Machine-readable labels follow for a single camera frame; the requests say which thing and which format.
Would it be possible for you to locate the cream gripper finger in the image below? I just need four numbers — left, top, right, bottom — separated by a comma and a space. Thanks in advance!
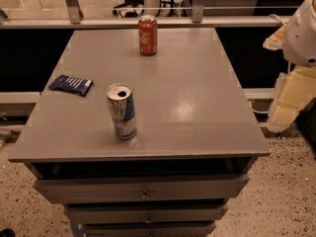
263, 26, 285, 50
267, 66, 316, 132

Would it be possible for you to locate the silver blue redbull can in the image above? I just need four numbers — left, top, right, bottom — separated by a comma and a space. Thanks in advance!
106, 82, 136, 140

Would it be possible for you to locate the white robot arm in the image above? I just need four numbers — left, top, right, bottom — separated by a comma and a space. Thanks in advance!
263, 0, 316, 132

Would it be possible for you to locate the orange soda can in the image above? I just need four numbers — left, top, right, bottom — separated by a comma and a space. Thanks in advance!
138, 15, 157, 55

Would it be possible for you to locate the grey drawer cabinet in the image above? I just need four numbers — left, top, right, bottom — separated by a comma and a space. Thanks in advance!
10, 28, 269, 237

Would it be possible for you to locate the black office chair base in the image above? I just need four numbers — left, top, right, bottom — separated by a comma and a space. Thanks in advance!
113, 0, 178, 18

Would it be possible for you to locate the blue snack packet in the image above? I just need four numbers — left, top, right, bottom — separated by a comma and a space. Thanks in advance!
48, 75, 93, 97

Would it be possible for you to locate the metal railing frame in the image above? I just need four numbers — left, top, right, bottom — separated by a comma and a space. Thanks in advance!
0, 0, 297, 29

